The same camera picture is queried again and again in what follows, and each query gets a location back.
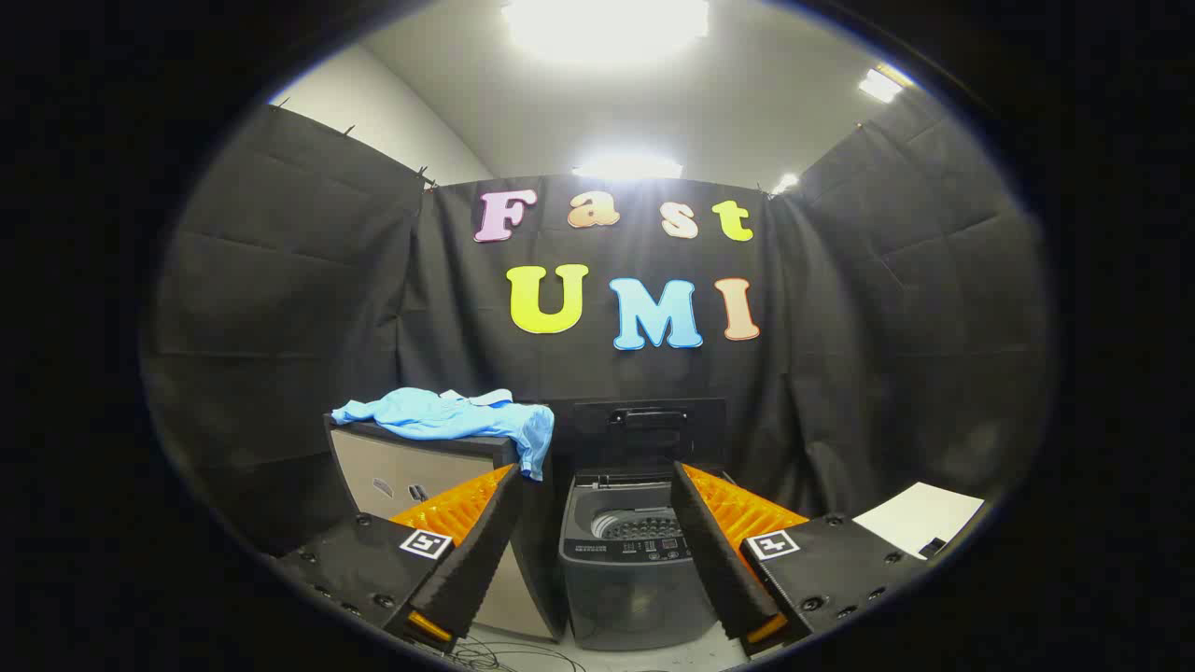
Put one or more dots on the light blue shirt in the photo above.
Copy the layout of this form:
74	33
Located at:
439	415

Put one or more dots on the black backdrop cloth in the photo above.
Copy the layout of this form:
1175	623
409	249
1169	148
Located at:
308	280

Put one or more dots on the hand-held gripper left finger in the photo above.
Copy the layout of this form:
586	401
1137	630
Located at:
485	541

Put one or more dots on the grey washing machine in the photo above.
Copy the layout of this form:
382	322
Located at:
625	588

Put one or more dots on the white flat board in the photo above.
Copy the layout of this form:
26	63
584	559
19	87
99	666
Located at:
920	513

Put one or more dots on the beige cabinet with dark top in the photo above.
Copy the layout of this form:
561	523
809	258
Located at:
392	467

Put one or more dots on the large ceiling light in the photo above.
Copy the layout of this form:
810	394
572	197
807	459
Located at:
607	23

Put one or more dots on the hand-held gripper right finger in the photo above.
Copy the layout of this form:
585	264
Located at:
714	551

